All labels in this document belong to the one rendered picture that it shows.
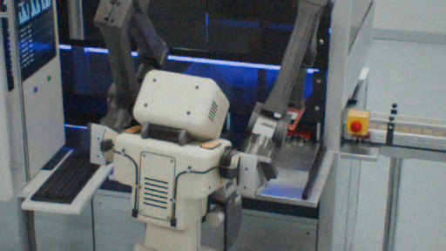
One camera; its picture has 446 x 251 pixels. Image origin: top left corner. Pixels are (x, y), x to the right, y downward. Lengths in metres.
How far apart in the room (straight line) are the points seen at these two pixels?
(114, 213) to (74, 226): 0.19
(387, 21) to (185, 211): 5.59
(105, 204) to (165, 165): 1.25
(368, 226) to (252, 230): 1.28
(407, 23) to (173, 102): 5.57
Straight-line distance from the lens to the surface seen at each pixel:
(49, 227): 3.51
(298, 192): 2.68
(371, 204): 4.58
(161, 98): 2.14
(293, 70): 2.19
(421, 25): 7.56
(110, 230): 3.39
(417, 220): 4.48
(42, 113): 2.99
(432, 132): 3.12
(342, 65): 2.87
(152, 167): 2.13
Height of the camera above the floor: 2.08
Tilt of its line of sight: 22 degrees down
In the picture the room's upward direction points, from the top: 1 degrees clockwise
